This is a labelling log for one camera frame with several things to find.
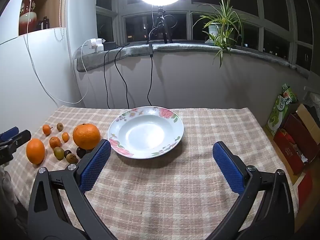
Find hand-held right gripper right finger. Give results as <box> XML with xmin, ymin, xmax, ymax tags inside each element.
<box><xmin>207</xmin><ymin>141</ymin><xmax>295</xmax><ymax>240</ymax></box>

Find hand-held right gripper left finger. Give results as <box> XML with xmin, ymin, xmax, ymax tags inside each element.
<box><xmin>27</xmin><ymin>139</ymin><xmax>118</xmax><ymax>240</ymax></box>

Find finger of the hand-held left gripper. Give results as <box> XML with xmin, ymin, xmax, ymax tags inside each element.
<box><xmin>0</xmin><ymin>127</ymin><xmax>20</xmax><ymax>142</ymax></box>
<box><xmin>0</xmin><ymin>129</ymin><xmax>32</xmax><ymax>155</ymax></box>

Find smooth oval orange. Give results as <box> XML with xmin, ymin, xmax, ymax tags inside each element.
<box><xmin>26</xmin><ymin>138</ymin><xmax>46</xmax><ymax>165</ymax></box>

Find large bumpy orange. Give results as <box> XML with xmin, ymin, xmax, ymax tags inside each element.
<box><xmin>72</xmin><ymin>123</ymin><xmax>101</xmax><ymax>150</ymax></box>

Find small mottled tangerine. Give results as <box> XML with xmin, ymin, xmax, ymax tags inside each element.
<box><xmin>49</xmin><ymin>136</ymin><xmax>62</xmax><ymax>149</ymax></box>

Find white bowl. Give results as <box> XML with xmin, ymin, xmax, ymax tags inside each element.
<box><xmin>107</xmin><ymin>106</ymin><xmax>185</xmax><ymax>159</ymax></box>

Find plaid tablecloth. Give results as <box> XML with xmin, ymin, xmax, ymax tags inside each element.
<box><xmin>5</xmin><ymin>105</ymin><xmax>299</xmax><ymax>240</ymax></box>

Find red box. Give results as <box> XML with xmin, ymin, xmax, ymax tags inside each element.
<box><xmin>273</xmin><ymin>114</ymin><xmax>320</xmax><ymax>175</ymax></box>

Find colourful snack packet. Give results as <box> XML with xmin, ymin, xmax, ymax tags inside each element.
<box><xmin>267</xmin><ymin>84</ymin><xmax>299</xmax><ymax>135</ymax></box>

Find brown cardboard box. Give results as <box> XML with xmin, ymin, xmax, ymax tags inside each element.
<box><xmin>295</xmin><ymin>104</ymin><xmax>320</xmax><ymax>140</ymax></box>

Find dark bottle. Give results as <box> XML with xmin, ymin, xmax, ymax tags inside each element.
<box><xmin>37</xmin><ymin>16</ymin><xmax>52</xmax><ymax>30</ymax></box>

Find red and white vase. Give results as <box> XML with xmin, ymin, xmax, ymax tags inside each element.
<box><xmin>19</xmin><ymin>0</ymin><xmax>39</xmax><ymax>34</ymax></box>

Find white power adapters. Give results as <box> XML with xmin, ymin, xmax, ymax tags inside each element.
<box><xmin>84</xmin><ymin>38</ymin><xmax>107</xmax><ymax>53</ymax></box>

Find grey windowsill mat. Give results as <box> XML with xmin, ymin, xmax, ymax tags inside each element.
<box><xmin>76</xmin><ymin>41</ymin><xmax>310</xmax><ymax>79</ymax></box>

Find plant pot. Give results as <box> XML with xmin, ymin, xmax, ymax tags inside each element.
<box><xmin>208</xmin><ymin>23</ymin><xmax>229</xmax><ymax>46</ymax></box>

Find spider plant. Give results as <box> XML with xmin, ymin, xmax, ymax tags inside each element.
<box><xmin>192</xmin><ymin>0</ymin><xmax>247</xmax><ymax>68</ymax></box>

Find black tripod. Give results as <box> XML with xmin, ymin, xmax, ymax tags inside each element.
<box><xmin>150</xmin><ymin>5</ymin><xmax>175</xmax><ymax>44</ymax></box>

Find long white cable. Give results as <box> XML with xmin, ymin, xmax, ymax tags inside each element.
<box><xmin>24</xmin><ymin>0</ymin><xmax>89</xmax><ymax>105</ymax></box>

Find black power cable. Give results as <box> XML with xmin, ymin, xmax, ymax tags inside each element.
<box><xmin>114</xmin><ymin>44</ymin><xmax>130</xmax><ymax>109</ymax></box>
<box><xmin>103</xmin><ymin>50</ymin><xmax>111</xmax><ymax>109</ymax></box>

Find short white cable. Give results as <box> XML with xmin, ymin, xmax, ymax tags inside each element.
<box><xmin>72</xmin><ymin>45</ymin><xmax>88</xmax><ymax>73</ymax></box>

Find black ring light cable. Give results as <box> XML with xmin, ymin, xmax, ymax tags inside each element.
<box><xmin>147</xmin><ymin>27</ymin><xmax>160</xmax><ymax>107</ymax></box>

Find wooden wall shelf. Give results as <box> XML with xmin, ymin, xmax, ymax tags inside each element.
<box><xmin>19</xmin><ymin>0</ymin><xmax>66</xmax><ymax>36</ymax></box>

